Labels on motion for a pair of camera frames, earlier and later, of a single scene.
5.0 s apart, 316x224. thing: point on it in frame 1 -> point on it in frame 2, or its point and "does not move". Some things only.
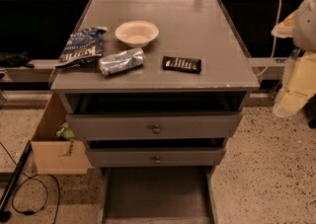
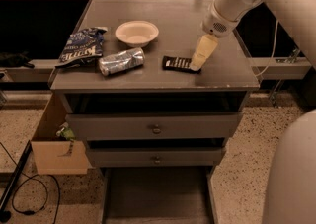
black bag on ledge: [15, 59] does not move
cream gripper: [306, 29] -> [216, 23]
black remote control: [182, 64] does not move
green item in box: [66, 131] does not move
